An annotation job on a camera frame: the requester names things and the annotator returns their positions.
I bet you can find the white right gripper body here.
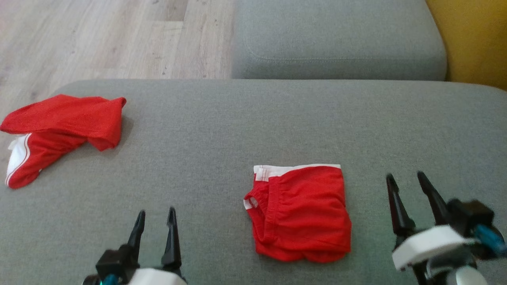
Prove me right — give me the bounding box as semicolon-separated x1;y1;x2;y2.
392;226;488;285

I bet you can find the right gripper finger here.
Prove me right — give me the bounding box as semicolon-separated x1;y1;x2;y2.
417;171;452;226
387;174;416;240

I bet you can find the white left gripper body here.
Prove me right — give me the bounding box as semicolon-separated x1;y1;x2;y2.
126;268;187;285

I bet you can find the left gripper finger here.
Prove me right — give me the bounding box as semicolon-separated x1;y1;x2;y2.
161;207;182;272
127;210;146;262

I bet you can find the red mesh shorts white waistband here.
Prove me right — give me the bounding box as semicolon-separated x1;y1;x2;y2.
243;164;352;263

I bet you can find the red white basketball jersey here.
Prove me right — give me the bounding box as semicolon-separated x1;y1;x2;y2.
0;94;127;189

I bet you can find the large grey sofa ottoman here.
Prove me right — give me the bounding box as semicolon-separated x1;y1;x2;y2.
0;79;507;285

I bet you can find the yellow sofa back cushion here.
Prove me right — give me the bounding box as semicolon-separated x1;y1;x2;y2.
426;0;507;91

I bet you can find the grey sofa seat cushion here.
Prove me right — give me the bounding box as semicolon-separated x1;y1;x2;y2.
231;0;447;81

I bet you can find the right camera cable blue plug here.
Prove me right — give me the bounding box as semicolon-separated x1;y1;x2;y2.
473;224;507;256

